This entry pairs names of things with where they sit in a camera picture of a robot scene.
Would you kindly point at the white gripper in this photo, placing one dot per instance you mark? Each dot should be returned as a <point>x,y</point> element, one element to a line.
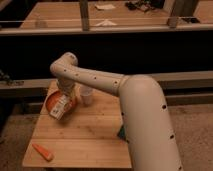
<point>66,86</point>

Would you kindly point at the white bottle with orange label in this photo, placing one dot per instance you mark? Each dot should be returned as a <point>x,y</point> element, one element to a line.
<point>60,105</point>

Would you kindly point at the green object behind arm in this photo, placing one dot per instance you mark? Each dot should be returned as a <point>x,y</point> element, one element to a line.
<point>121,133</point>

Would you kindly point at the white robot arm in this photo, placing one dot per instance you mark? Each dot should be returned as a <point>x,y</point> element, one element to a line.
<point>148,128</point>

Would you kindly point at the orange ceramic bowl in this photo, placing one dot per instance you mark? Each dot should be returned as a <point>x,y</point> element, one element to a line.
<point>56,94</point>

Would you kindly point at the white plastic cup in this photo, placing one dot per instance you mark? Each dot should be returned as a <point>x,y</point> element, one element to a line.
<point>86,94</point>

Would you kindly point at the wooden table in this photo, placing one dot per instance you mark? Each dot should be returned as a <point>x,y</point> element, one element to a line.
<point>86,138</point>

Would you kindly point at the orange toy carrot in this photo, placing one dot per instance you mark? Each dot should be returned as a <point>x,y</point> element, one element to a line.
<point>45,153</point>

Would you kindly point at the white folded paper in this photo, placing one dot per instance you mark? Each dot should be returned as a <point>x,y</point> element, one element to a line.
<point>106,22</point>

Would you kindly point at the white paper sheet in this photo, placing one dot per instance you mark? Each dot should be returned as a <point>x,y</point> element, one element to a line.
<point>105,7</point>

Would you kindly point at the grey metal post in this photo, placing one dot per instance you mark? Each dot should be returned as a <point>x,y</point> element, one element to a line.
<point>84,15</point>

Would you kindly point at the black cables cluster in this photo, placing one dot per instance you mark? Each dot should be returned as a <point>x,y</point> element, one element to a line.
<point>145,5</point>

